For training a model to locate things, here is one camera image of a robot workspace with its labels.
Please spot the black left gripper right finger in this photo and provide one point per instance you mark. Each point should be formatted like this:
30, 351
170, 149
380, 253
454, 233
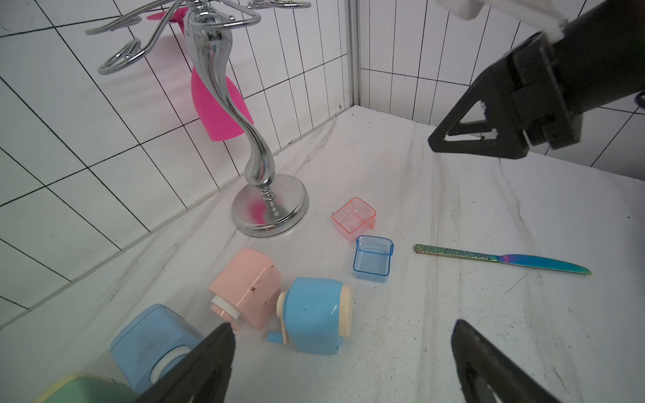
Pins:
486, 374

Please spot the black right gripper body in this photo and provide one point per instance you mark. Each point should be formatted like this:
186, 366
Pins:
542, 99

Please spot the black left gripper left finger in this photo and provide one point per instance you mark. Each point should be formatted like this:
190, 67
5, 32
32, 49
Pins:
204, 374

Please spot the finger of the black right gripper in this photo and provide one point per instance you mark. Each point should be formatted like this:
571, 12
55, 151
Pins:
489, 119

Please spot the pink pencil sharpener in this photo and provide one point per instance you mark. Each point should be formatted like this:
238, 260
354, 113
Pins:
247, 290

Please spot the light green pencil sharpener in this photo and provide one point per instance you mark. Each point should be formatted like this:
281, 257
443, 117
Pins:
87, 388

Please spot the clear blue tray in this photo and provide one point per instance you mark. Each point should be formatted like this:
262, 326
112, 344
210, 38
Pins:
372, 259

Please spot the clear pink tray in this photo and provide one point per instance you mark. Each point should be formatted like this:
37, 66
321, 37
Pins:
354, 219

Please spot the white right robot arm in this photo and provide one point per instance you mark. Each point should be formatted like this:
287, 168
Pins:
612, 39

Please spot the chrome jewelry stand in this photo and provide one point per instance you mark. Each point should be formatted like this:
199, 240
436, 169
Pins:
270, 203

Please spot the pink wine glass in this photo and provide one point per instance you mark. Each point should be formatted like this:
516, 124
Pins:
219, 125

